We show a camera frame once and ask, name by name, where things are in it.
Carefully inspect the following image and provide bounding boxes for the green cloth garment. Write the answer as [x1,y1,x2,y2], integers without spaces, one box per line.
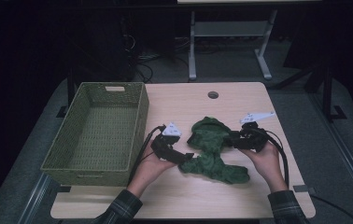
[177,116,251,186]

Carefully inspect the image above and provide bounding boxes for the aluminium floor rail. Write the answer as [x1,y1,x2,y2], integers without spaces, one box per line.
[307,91,353,217]
[17,172,53,224]

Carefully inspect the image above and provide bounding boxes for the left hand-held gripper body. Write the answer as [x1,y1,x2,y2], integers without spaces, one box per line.
[150,121,188,166]

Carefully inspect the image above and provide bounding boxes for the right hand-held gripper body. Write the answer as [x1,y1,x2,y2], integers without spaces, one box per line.
[232,110,276,154]

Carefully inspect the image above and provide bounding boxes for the grey metal table frame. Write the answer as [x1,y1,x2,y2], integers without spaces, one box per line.
[187,8,279,82]

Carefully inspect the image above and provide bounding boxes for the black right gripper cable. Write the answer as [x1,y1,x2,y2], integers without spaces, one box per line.
[252,126,290,189]

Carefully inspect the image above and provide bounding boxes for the person's left hand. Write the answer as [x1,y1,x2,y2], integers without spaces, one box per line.
[126,139,179,199]

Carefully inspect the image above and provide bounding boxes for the tangled floor cables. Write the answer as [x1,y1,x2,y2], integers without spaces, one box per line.
[120,18,191,84]

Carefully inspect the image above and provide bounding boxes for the person's right hand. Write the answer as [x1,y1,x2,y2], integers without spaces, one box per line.
[239,141,289,194]

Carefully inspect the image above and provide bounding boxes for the black floor stand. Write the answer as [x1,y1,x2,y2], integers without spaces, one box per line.
[271,60,348,123]

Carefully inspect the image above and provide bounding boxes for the black floor cable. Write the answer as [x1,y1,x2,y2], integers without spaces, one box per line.
[308,193,353,224]

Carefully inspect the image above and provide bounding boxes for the grey tape strip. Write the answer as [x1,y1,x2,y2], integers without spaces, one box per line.
[292,184,318,196]

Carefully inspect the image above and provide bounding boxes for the black upright post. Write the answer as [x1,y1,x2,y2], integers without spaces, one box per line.
[56,66,77,119]

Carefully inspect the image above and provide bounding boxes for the green woven basket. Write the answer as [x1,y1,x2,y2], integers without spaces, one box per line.
[39,81,150,188]

